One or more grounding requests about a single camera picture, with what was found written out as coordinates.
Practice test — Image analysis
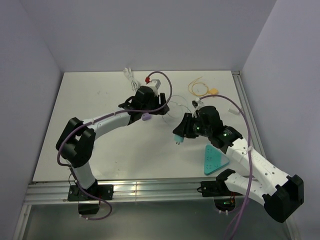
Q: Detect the purple power strip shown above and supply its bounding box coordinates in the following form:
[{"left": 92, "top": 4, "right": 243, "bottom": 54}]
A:
[{"left": 141, "top": 113, "right": 152, "bottom": 121}]

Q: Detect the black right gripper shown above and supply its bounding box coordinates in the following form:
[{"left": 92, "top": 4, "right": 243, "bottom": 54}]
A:
[{"left": 173, "top": 112, "right": 212, "bottom": 138}]

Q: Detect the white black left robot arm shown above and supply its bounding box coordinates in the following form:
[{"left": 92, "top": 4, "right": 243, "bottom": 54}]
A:
[{"left": 55, "top": 86, "right": 170, "bottom": 200}]

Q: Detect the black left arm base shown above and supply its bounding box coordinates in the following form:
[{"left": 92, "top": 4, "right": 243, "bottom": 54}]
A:
[{"left": 67, "top": 184, "right": 114, "bottom": 215}]

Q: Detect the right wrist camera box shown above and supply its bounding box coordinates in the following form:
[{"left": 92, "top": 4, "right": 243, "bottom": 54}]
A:
[{"left": 191, "top": 97, "right": 204, "bottom": 110}]

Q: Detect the yellow thin cable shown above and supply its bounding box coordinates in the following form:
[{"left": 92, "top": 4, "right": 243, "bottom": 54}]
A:
[{"left": 187, "top": 76, "right": 212, "bottom": 97}]

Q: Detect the small white block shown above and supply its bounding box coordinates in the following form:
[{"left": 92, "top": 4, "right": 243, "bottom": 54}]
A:
[{"left": 228, "top": 104, "right": 243, "bottom": 116}]

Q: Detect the aluminium rail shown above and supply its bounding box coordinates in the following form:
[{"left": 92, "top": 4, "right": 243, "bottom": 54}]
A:
[
  {"left": 23, "top": 177, "right": 215, "bottom": 205},
  {"left": 231, "top": 71, "right": 266, "bottom": 157}
]

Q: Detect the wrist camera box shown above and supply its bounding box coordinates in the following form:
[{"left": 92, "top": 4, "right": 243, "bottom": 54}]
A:
[
  {"left": 191, "top": 97, "right": 204, "bottom": 110},
  {"left": 145, "top": 76, "right": 161, "bottom": 96}
]

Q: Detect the teal triangular power strip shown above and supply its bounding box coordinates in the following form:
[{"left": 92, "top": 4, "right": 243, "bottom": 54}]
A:
[{"left": 203, "top": 144, "right": 230, "bottom": 176}]

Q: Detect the aluminium right rail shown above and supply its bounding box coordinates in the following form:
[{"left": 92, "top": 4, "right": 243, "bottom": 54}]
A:
[{"left": 231, "top": 71, "right": 266, "bottom": 157}]

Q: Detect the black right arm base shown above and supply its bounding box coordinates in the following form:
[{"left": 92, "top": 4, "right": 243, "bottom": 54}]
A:
[{"left": 196, "top": 180, "right": 241, "bottom": 213}]

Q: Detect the teal charger adapter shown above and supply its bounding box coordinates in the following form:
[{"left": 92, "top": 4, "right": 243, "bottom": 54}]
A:
[{"left": 173, "top": 134, "right": 185, "bottom": 145}]

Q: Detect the aluminium front rail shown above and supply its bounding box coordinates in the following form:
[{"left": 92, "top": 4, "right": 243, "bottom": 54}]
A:
[{"left": 23, "top": 177, "right": 215, "bottom": 205}]

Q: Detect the teal charging cable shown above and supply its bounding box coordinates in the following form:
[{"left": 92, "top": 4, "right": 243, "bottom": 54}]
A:
[{"left": 163, "top": 94, "right": 195, "bottom": 125}]

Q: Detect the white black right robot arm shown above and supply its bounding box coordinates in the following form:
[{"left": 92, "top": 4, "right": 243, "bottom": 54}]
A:
[{"left": 172, "top": 106, "right": 304, "bottom": 223}]

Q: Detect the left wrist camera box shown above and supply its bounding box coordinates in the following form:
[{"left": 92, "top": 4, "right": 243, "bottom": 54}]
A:
[{"left": 145, "top": 76, "right": 161, "bottom": 96}]

